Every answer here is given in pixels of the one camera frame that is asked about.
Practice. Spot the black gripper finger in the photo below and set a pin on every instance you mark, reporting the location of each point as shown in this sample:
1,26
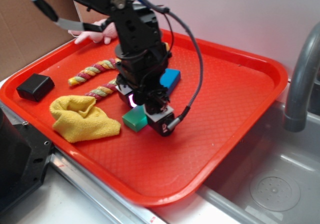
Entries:
159,122
126,95

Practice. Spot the grey sink basin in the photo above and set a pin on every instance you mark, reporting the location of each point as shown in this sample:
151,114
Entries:
272,176

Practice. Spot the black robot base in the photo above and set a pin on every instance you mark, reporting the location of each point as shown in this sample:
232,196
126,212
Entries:
24,156

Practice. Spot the green rectangular block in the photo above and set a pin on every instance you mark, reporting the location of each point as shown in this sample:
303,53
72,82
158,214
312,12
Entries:
135,119

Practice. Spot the brown cardboard panel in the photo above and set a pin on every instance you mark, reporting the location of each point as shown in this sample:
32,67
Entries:
26,35

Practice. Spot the yellow sponge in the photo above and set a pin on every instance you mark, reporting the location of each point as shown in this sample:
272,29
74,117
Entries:
167,47

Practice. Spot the multicolour twisted rope toy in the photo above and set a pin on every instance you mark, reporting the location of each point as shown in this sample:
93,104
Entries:
90,72

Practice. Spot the blue rectangular block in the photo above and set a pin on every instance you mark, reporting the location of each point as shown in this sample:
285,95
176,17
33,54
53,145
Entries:
170,79

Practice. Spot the yellow cloth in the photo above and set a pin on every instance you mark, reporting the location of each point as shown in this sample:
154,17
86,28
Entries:
78,119

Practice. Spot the pink plush bunny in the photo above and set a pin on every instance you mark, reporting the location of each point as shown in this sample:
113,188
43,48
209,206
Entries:
105,37

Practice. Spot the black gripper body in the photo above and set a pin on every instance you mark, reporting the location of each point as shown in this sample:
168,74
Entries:
154,98

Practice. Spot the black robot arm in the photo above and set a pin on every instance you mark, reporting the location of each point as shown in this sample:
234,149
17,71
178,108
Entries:
143,57

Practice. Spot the grey faucet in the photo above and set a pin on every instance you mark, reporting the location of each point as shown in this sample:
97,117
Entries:
303,95

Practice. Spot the red plastic tray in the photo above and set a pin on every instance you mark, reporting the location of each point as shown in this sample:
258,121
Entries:
144,167

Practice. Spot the black box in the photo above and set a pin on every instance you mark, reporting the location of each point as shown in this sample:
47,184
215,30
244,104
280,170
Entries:
35,88

